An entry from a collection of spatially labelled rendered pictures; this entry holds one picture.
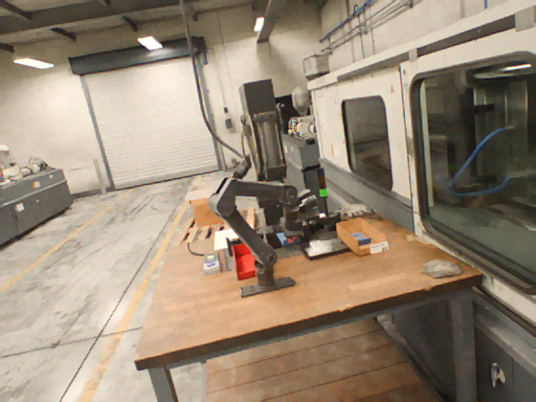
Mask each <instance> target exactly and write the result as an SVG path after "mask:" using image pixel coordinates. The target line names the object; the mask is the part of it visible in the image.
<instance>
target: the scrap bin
mask: <svg viewBox="0 0 536 402"><path fill-rule="evenodd" d="M232 249H233V254H234V268H235V271H236V275H237V278H238V280H243V279H252V278H256V277H257V276H256V272H255V270H256V267H255V266H254V265H253V264H254V261H255V258H254V257H253V255H251V253H252V252H251V251H250V250H249V249H248V248H247V245H246V244H245V243H241V244H237V245H235V246H232Z"/></svg>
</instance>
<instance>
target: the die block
mask: <svg viewBox="0 0 536 402"><path fill-rule="evenodd" d="M302 232H303V235H302V236H301V242H297V244H300V243H304V242H310V236H309V232H308V227H303V228H302ZM264 242H266V243H267V244H269V245H271V247H272V248H273V249H274V250H275V249H281V248H282V244H281V242H280V240H279V238H278V240H277V239H276V237H275V234H271V235H267V236H265V235H264Z"/></svg>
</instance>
